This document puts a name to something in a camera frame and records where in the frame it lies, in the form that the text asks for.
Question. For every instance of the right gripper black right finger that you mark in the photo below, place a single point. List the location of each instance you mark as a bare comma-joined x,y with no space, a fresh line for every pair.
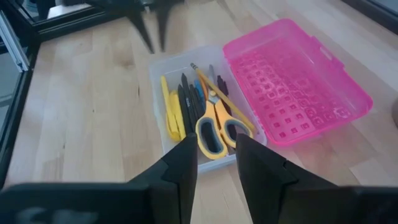
295,199

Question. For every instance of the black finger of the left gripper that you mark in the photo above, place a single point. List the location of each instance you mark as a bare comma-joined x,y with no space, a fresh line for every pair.
141,25
164,25

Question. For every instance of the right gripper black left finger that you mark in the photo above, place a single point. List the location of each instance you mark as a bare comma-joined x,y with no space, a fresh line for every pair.
124,202

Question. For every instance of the blue pen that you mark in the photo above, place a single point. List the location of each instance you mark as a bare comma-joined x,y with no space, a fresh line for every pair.
198,90

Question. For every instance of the yellow pen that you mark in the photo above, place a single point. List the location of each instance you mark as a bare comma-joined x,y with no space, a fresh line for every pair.
166,102
178,118

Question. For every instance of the black pen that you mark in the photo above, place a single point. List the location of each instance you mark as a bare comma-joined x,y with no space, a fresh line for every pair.
189,101
183,112
196,104

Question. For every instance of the pink lid clear supply box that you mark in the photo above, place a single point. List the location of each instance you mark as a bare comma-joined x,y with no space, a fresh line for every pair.
295,93

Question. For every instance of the black aluminium table frame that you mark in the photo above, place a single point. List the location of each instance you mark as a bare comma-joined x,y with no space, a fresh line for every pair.
77,23

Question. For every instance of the silver aluminium rail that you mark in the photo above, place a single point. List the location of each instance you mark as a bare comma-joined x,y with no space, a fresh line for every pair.
14,43

